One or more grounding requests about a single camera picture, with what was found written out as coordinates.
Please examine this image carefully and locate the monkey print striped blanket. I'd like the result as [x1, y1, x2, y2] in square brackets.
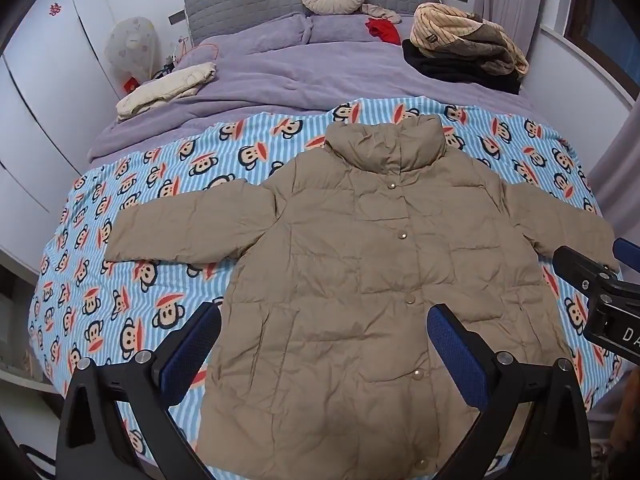
[27, 97, 626, 480]

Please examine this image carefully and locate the purple pillow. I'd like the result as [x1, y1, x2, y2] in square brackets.
[192, 16, 313, 56]
[305, 14, 416, 46]

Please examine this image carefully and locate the beige striped garment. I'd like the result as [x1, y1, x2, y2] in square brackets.
[410, 2, 530, 75]

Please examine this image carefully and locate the grey curtain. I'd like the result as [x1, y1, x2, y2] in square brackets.
[587, 90, 640, 261]

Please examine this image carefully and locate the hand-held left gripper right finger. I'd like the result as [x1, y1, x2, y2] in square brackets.
[426, 303, 593, 480]

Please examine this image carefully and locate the purple duvet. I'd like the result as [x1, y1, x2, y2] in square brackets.
[89, 15, 538, 163]

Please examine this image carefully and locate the white wardrobe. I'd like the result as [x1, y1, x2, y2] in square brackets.
[0, 0, 126, 271]

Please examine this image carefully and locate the grey quilted headboard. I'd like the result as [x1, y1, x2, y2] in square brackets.
[184, 0, 443, 46]

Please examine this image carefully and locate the red cloth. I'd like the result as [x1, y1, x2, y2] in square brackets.
[364, 17, 402, 45]

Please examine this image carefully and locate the red cord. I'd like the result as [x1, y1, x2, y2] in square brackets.
[182, 39, 222, 62]

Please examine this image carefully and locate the black garment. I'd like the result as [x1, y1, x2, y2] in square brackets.
[402, 40, 522, 95]

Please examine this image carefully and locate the fan with patterned cover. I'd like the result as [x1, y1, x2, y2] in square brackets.
[105, 16, 155, 86]

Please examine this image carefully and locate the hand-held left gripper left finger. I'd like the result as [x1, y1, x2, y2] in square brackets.
[54, 301, 222, 480]

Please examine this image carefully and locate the brown garment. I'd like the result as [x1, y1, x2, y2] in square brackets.
[440, 22, 517, 77]

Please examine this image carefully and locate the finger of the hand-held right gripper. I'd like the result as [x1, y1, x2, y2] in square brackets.
[613, 237, 640, 262]
[552, 245, 623, 295]

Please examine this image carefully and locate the folded cream jacket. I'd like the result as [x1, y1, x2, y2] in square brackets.
[116, 62, 217, 121]

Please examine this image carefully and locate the brown fuzzy cloth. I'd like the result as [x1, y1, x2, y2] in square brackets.
[607, 365, 640, 480]

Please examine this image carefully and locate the dark framed window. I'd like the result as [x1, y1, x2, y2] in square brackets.
[565, 0, 640, 76]

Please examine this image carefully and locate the khaki puffer jacket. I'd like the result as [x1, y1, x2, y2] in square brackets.
[104, 114, 621, 480]

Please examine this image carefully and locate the beige sock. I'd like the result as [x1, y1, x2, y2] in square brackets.
[361, 3, 402, 25]

